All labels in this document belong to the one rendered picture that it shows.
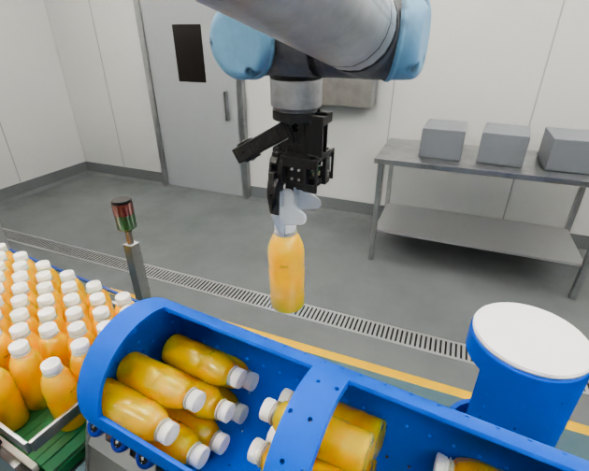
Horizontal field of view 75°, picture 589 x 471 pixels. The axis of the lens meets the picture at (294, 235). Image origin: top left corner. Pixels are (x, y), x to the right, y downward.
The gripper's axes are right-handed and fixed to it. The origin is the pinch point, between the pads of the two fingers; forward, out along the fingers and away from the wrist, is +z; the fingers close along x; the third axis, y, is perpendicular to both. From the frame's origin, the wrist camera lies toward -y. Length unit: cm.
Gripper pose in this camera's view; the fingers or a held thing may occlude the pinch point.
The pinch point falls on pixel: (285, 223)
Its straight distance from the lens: 67.4
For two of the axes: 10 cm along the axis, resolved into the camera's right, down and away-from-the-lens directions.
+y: 9.0, 2.3, -3.8
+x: 4.4, -4.6, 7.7
